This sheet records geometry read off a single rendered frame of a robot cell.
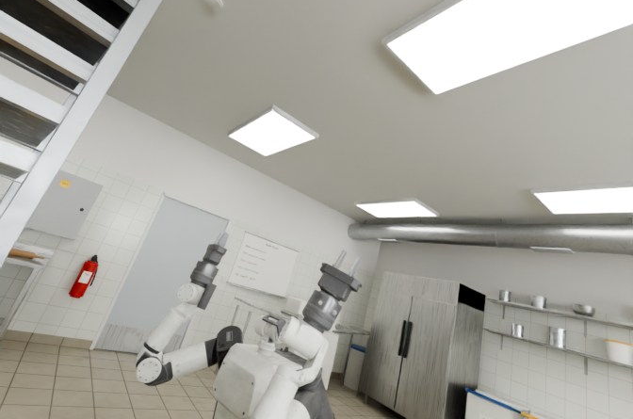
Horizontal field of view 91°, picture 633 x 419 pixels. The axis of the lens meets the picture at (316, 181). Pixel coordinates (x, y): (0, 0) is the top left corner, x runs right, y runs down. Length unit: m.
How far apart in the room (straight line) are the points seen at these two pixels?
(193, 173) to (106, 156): 1.11
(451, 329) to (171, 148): 4.70
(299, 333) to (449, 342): 4.26
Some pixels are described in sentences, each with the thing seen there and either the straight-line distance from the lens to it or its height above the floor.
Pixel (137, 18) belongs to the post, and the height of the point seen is 1.72.
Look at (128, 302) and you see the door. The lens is 5.02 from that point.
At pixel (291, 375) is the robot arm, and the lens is 0.86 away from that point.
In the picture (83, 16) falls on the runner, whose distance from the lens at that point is 0.75.
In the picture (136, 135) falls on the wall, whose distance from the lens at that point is 5.02.
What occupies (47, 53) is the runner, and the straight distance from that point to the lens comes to 0.71.
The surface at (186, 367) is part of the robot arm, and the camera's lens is 1.38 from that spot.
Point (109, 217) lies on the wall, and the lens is 4.86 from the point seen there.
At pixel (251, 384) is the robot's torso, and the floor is 1.04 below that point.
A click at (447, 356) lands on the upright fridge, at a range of 5.06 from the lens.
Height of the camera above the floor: 1.34
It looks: 19 degrees up
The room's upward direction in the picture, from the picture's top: 17 degrees clockwise
